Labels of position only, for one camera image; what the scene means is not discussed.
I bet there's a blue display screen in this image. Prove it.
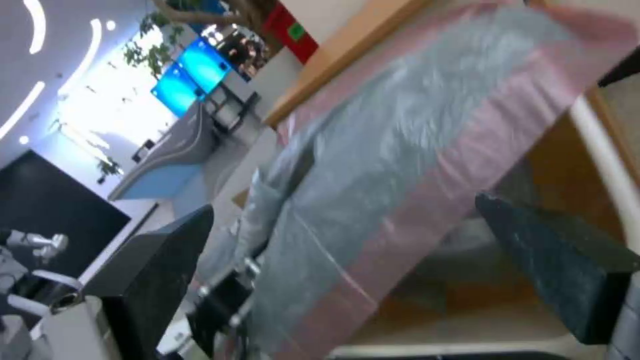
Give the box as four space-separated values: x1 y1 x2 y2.
149 61 206 118
177 36 234 99

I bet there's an indoor tree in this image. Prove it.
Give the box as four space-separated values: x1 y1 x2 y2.
122 0 274 78

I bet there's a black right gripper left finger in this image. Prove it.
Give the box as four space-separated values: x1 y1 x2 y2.
84 204 216 356

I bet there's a large black wall panel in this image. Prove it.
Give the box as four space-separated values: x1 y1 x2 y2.
0 149 132 273

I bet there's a red sign with green mark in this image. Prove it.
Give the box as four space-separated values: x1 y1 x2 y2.
261 0 321 65

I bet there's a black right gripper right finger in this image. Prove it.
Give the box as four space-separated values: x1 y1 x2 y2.
473 191 640 360

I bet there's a grey and blue reception desk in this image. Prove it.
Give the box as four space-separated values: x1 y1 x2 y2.
106 100 262 203

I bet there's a small potted plant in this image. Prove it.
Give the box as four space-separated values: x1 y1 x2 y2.
93 157 125 185

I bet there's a wooden table edge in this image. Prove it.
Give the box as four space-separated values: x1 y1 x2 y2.
262 0 436 130

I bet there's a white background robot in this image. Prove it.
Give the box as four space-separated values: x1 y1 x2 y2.
0 228 70 265

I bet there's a pink and grey garbage bag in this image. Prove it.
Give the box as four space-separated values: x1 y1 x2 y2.
233 0 640 360

